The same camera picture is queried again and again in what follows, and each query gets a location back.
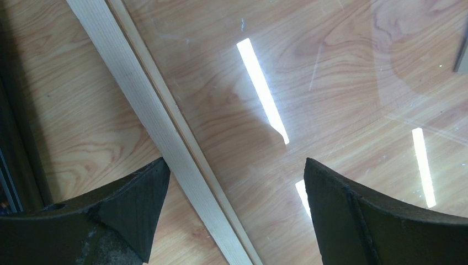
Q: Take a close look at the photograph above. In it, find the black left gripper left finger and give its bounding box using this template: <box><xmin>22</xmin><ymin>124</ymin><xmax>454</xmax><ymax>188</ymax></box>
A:
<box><xmin>1</xmin><ymin>158</ymin><xmax>171</xmax><ymax>264</ymax></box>

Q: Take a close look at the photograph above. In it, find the light wooden picture frame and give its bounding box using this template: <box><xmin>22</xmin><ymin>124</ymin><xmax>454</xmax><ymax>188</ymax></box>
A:
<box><xmin>68</xmin><ymin>1</ymin><xmax>262</xmax><ymax>264</ymax></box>

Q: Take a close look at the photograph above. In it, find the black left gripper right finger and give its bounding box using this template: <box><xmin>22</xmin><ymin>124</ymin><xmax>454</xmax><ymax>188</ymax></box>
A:
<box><xmin>304</xmin><ymin>158</ymin><xmax>467</xmax><ymax>264</ymax></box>

